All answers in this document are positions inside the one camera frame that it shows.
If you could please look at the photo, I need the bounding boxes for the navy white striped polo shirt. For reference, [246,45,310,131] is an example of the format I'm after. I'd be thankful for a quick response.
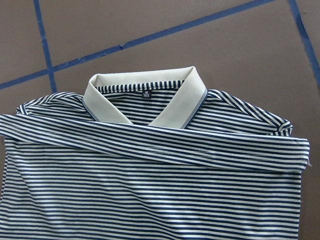
[0,66,310,240]

